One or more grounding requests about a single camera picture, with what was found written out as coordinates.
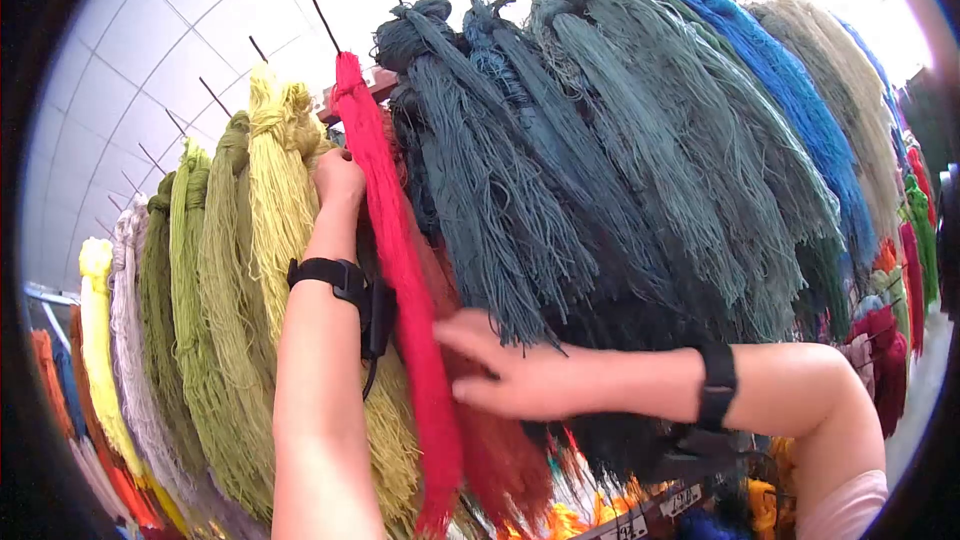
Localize person's right hand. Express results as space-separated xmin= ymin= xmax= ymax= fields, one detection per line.
xmin=432 ymin=309 xmax=648 ymax=423

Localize person's left hand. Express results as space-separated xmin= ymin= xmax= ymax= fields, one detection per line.
xmin=312 ymin=147 xmax=368 ymax=216

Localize person's right thumb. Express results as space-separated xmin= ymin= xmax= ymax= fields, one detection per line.
xmin=451 ymin=375 xmax=526 ymax=417

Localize person's right fingers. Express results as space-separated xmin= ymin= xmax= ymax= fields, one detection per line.
xmin=432 ymin=309 xmax=519 ymax=370

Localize dark rust red yarn hank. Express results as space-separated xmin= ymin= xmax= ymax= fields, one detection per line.
xmin=378 ymin=108 xmax=558 ymax=535

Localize bright red yarn hank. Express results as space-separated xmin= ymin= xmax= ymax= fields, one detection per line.
xmin=330 ymin=51 xmax=465 ymax=539

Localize lime yellow yarn hank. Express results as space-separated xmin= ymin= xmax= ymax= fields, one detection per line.
xmin=246 ymin=63 xmax=423 ymax=535

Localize black wrist band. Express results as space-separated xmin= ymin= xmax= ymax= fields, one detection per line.
xmin=660 ymin=342 xmax=757 ymax=478
xmin=286 ymin=257 xmax=399 ymax=363

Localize dark teal yarn hank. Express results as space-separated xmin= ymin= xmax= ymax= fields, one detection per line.
xmin=371 ymin=0 xmax=601 ymax=352

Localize row of black metal pegs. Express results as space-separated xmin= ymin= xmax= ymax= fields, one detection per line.
xmin=93 ymin=0 xmax=740 ymax=241

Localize bright orange yarn bundle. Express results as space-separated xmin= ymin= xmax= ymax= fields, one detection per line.
xmin=498 ymin=478 xmax=661 ymax=540

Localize olive green yarn hank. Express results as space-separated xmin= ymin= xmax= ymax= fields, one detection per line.
xmin=198 ymin=111 xmax=277 ymax=525

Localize steel blue yarn hank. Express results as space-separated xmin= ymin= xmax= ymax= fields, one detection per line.
xmin=460 ymin=0 xmax=676 ymax=301

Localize light green yarn hank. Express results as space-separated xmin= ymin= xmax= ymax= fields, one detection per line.
xmin=168 ymin=136 xmax=260 ymax=519

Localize dark moss green yarn hank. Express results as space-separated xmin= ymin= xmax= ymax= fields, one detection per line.
xmin=139 ymin=171 xmax=209 ymax=480

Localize grey green yarn hank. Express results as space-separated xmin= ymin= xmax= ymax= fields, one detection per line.
xmin=527 ymin=0 xmax=807 ymax=345

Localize pale grey yarn hank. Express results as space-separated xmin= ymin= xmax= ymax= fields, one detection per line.
xmin=109 ymin=193 xmax=198 ymax=505

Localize golden yellow yarn bundle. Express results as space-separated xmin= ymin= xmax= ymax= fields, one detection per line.
xmin=746 ymin=436 xmax=798 ymax=540

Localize pale yellow yarn hank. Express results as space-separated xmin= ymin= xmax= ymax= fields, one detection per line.
xmin=78 ymin=237 xmax=190 ymax=537

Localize pale blue metal rack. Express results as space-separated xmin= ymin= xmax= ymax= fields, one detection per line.
xmin=22 ymin=281 xmax=82 ymax=354

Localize brown orange yarn hank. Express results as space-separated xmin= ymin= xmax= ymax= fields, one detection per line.
xmin=68 ymin=304 xmax=162 ymax=530

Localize person's body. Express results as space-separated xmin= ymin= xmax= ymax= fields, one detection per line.
xmin=793 ymin=431 xmax=891 ymax=540

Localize maroon yarn hank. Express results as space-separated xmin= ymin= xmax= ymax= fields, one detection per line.
xmin=847 ymin=305 xmax=910 ymax=440

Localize bright blue yarn hank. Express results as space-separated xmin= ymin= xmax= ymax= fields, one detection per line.
xmin=662 ymin=0 xmax=880 ymax=273

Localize crimson yarn hank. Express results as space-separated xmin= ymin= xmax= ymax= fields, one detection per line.
xmin=898 ymin=221 xmax=926 ymax=360

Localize khaki beige yarn hank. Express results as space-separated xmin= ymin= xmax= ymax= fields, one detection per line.
xmin=748 ymin=0 xmax=903 ymax=243

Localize brown wooden peg rail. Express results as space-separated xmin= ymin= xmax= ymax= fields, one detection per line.
xmin=315 ymin=66 xmax=400 ymax=127

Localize lower rail with white labels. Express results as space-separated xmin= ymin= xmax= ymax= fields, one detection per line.
xmin=577 ymin=481 xmax=710 ymax=540

